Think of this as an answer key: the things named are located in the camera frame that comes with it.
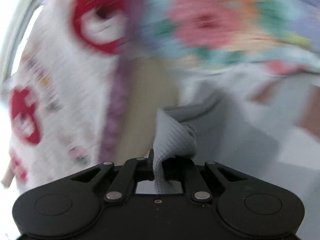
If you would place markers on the white quilt with red bears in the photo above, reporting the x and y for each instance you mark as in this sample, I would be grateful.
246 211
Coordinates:
70 92

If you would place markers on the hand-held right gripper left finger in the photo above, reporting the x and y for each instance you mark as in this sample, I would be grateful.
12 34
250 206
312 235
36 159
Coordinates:
130 175

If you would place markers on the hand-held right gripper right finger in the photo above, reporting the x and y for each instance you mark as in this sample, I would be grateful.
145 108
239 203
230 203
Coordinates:
197 180

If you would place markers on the beige bed frame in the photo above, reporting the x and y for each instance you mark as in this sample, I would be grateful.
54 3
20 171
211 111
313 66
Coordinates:
150 97

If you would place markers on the grey checked floor mat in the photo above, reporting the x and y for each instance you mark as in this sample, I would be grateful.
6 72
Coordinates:
287 110

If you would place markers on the colourful floral blanket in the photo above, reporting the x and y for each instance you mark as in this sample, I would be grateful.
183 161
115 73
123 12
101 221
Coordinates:
225 22

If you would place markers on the grey mesh shirt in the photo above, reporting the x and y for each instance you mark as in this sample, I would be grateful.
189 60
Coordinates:
172 137

